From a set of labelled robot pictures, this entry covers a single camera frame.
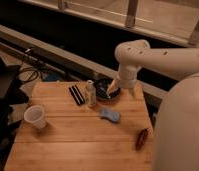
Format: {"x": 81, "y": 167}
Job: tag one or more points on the black equipment at left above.
{"x": 10, "y": 93}

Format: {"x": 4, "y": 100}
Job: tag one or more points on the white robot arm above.
{"x": 176, "y": 132}

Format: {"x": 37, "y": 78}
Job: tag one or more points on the black round bowl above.
{"x": 101, "y": 86}

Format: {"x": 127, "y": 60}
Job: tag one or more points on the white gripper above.
{"x": 126, "y": 78}

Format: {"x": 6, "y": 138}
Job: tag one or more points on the small clear bottle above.
{"x": 90, "y": 93}

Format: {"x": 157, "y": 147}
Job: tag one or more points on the dark red brown object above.
{"x": 142, "y": 136}

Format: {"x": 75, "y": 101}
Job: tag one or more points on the wooden table board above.
{"x": 77, "y": 139}

